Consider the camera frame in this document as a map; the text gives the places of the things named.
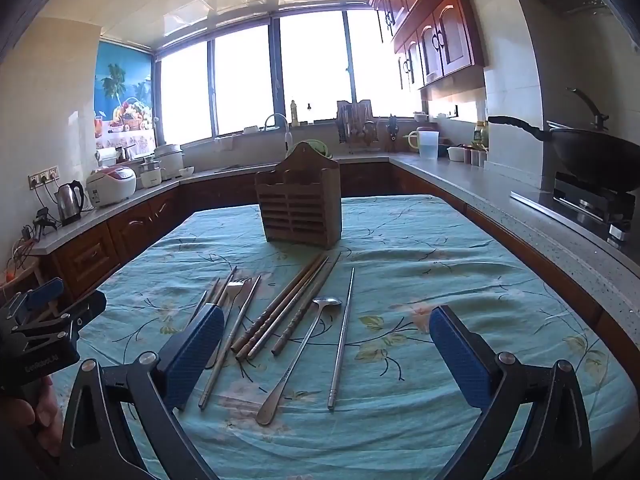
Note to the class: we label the wooden utensil holder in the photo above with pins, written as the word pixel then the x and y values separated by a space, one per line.
pixel 300 210

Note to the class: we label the yellow oil bottle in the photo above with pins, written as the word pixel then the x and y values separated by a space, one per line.
pixel 480 135

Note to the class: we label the white seasoning jar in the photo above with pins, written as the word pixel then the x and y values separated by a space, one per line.
pixel 467 156
pixel 475 157
pixel 483 158

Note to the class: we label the large white cooking pot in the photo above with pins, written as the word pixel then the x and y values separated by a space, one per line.
pixel 167 160

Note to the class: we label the brown wooden chopstick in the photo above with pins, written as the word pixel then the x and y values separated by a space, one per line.
pixel 277 301
pixel 283 308
pixel 306 305
pixel 292 307

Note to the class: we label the metal fork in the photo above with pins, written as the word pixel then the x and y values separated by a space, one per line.
pixel 235 292

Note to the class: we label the black wok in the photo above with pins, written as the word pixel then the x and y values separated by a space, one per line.
pixel 595 155

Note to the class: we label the chrome sink faucet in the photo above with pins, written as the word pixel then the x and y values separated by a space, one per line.
pixel 277 117

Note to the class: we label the fruit and beach wall poster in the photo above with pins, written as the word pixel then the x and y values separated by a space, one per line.
pixel 122 85

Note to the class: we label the wooden kitchen base cabinets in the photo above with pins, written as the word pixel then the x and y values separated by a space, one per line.
pixel 90 255

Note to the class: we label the knife and scissors holder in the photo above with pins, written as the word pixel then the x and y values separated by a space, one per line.
pixel 392 132

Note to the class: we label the kitchen window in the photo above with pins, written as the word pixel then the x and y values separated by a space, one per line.
pixel 245 80

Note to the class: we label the paper towel roll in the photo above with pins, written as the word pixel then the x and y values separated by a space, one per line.
pixel 106 156

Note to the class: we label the small steamer with glass lid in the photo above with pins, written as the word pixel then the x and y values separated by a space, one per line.
pixel 150 175

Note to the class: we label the small white bowl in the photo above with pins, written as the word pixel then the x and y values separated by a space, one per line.
pixel 187 172

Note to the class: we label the thin dark chopstick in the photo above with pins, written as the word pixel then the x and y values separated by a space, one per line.
pixel 213 291
pixel 198 305
pixel 224 285

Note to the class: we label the teal floral tablecloth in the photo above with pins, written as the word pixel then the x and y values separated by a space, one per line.
pixel 425 260

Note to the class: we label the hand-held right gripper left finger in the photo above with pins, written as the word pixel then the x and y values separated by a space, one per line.
pixel 197 345

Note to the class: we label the person's left hand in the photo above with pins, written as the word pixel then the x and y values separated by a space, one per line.
pixel 45 410

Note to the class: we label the green colander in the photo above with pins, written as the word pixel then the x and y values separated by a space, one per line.
pixel 320 147

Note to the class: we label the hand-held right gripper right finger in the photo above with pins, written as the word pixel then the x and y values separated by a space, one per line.
pixel 457 355

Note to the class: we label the wooden wall cabinets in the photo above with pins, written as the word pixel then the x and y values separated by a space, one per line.
pixel 450 35

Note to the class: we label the white rag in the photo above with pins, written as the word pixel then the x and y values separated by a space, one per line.
pixel 225 142

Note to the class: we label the wall socket strip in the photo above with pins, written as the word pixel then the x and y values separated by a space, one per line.
pixel 44 177

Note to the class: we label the white and red rice cooker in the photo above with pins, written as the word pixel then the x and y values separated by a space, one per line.
pixel 112 185

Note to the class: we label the small black tripod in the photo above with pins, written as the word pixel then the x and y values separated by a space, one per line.
pixel 42 220

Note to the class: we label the metal spoon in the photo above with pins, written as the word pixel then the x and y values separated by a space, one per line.
pixel 327 302

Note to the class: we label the gas stove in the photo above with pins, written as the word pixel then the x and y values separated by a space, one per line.
pixel 585 200

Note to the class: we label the steel electric kettle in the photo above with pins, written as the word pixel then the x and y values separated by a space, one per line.
pixel 70 202

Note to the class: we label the dish drying rack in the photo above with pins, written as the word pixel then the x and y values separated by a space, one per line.
pixel 355 125

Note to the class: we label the yellowish bottle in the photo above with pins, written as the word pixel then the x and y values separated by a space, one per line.
pixel 293 112

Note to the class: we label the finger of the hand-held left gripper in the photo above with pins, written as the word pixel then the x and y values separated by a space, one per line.
pixel 45 292
pixel 85 307

